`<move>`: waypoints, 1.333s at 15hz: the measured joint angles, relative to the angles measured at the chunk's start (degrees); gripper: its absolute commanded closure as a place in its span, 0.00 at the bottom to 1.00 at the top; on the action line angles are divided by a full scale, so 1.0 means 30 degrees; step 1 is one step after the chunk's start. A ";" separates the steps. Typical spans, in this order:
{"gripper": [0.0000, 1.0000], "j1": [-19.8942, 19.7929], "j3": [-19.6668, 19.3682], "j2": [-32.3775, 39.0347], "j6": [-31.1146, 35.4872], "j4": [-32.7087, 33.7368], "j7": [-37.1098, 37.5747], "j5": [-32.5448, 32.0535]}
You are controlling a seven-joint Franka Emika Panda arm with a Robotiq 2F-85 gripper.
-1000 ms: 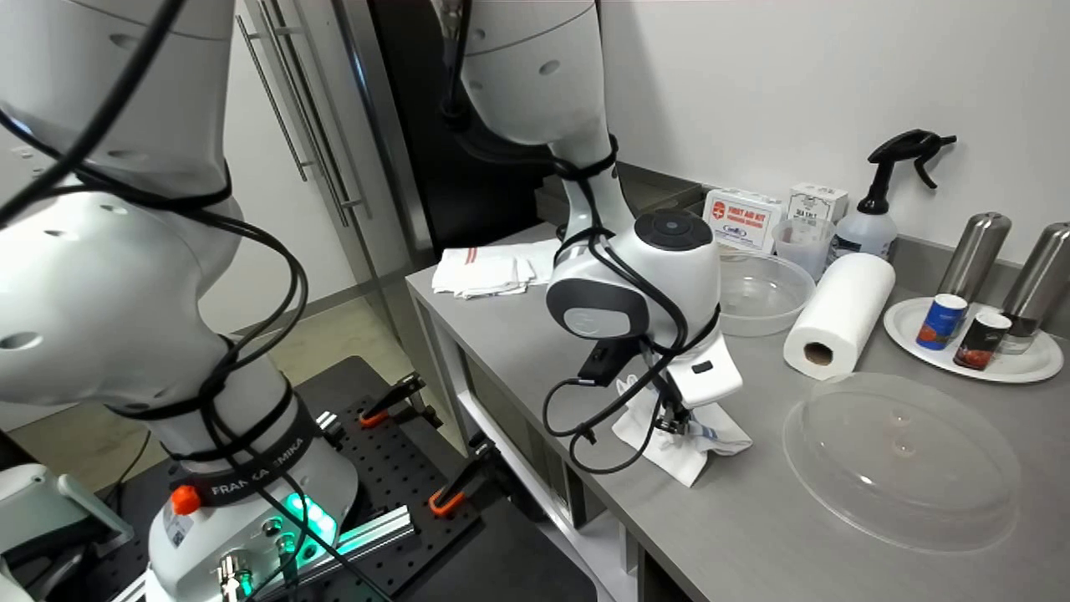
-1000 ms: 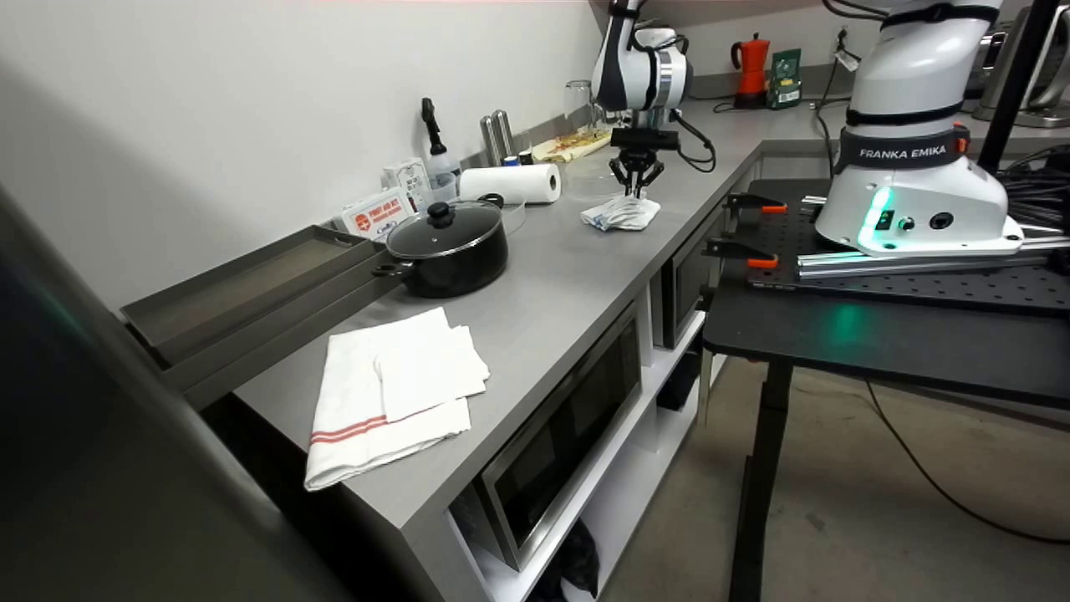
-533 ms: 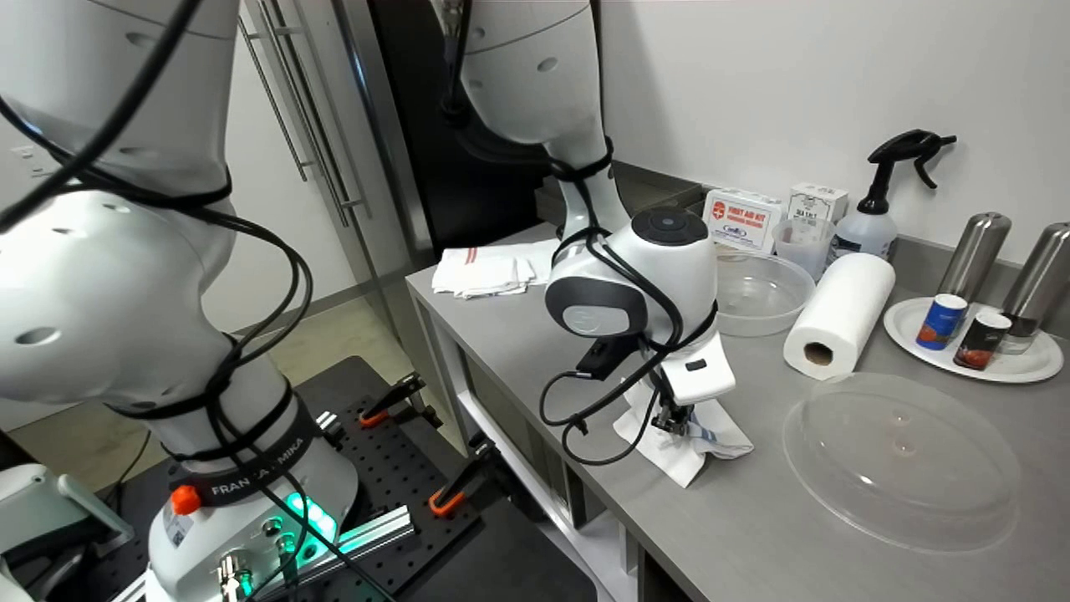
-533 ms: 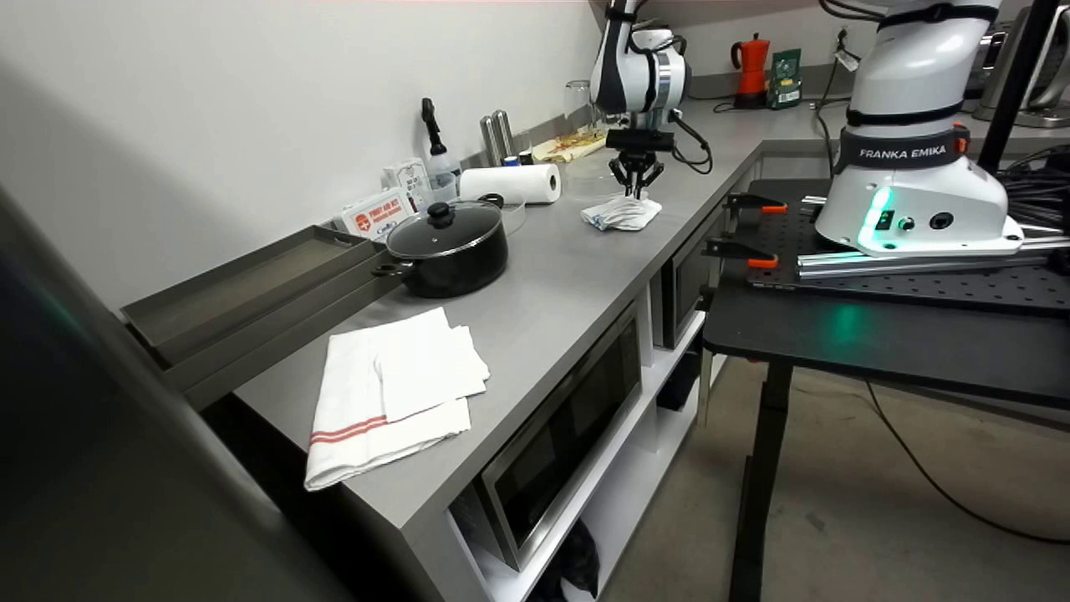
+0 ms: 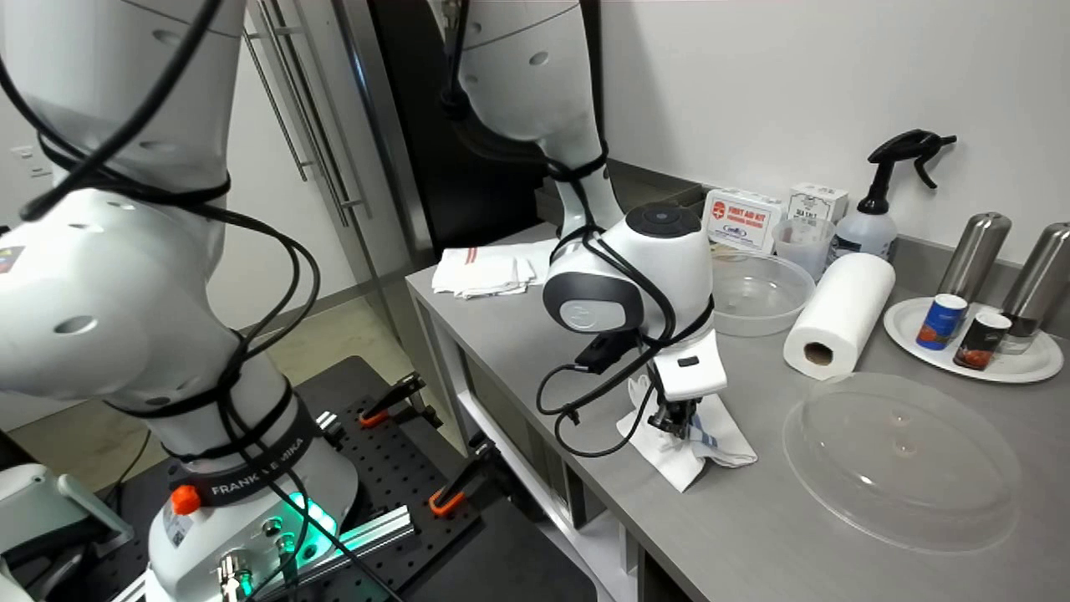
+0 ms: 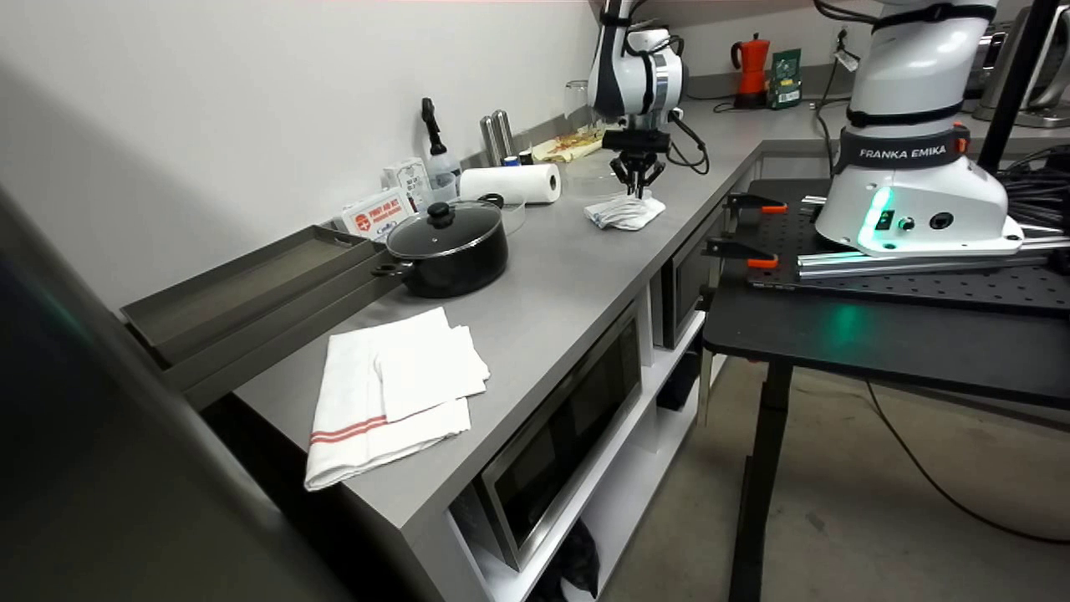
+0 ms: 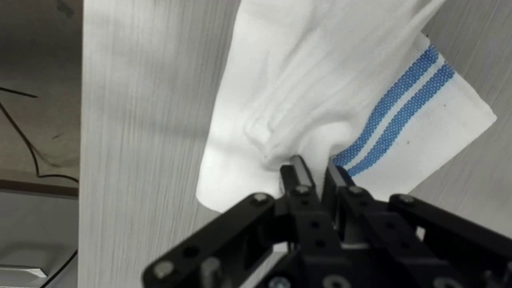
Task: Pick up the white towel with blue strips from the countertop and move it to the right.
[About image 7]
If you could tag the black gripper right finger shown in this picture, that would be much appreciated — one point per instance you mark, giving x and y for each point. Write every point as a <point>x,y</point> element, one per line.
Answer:
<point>374,224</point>

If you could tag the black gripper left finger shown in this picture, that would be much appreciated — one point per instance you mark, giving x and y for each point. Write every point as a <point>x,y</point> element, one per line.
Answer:
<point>298,213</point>

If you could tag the white towel with blue stripes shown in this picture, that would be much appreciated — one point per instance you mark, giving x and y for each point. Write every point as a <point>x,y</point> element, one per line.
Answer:
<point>298,80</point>

